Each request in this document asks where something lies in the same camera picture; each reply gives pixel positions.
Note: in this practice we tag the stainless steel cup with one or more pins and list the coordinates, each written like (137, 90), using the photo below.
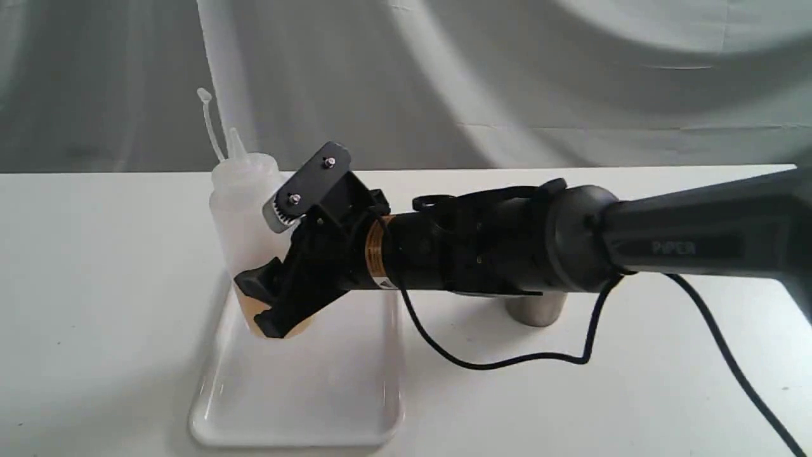
(537, 311)

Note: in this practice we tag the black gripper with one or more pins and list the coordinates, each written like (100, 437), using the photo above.
(331, 206)

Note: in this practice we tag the white plastic tray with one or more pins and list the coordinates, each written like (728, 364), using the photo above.
(336, 384)

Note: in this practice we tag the grey fabric backdrop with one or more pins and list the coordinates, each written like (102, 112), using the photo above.
(109, 86)

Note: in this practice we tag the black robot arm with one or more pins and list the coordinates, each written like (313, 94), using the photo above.
(519, 241)

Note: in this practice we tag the clear plastic squeeze bottle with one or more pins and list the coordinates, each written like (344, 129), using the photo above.
(242, 182)

